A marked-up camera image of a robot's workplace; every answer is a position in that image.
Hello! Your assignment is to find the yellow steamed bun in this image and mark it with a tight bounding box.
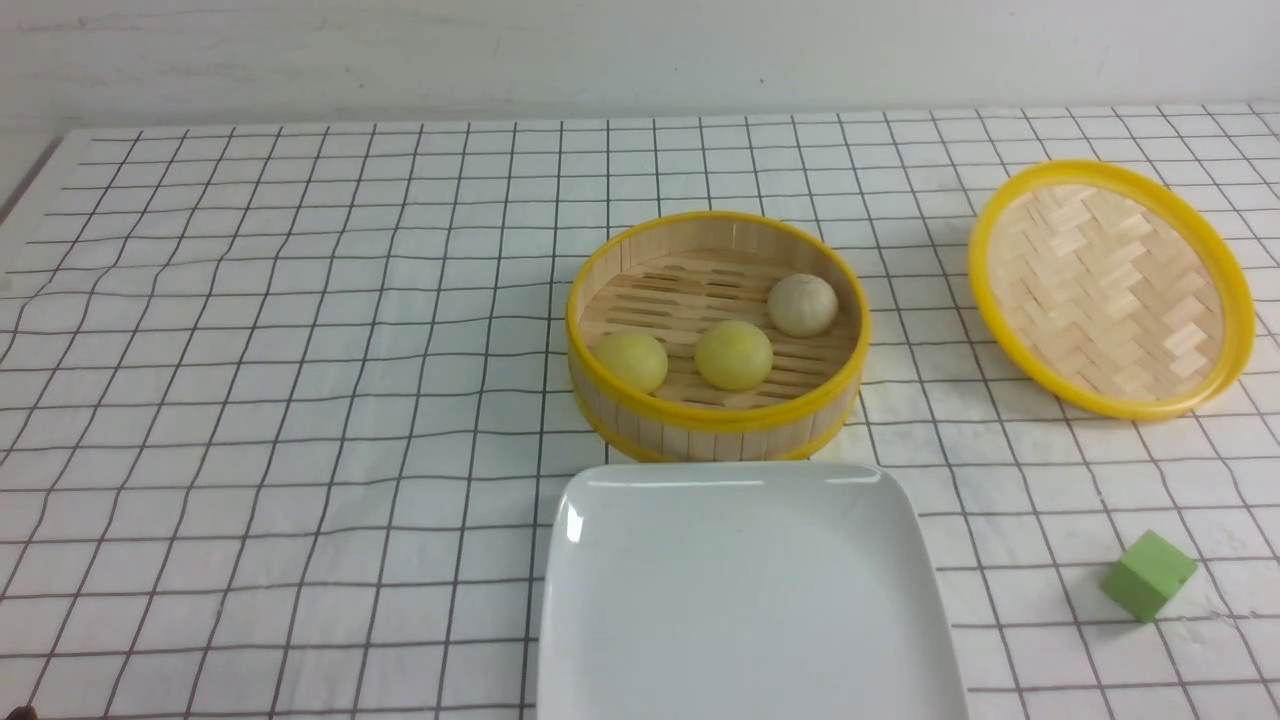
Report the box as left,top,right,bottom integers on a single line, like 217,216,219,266
591,331,669,395
694,320,774,392

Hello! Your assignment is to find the white steamed bun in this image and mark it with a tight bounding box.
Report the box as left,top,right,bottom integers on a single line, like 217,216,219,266
767,273,838,338

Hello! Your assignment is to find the white square plate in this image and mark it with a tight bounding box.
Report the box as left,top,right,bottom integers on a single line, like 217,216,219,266
536,461,969,719

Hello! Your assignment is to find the bamboo steamer basket yellow rim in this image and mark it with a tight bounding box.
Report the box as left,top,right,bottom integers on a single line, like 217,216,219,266
564,211,870,462

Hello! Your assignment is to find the white grid tablecloth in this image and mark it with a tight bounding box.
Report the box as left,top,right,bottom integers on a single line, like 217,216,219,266
1,104,1277,719

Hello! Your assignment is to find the bamboo steamer lid yellow rim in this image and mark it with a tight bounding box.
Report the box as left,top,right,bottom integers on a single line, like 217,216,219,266
968,160,1256,421

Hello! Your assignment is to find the green cube block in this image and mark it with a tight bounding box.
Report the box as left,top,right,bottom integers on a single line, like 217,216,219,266
1100,530,1198,624

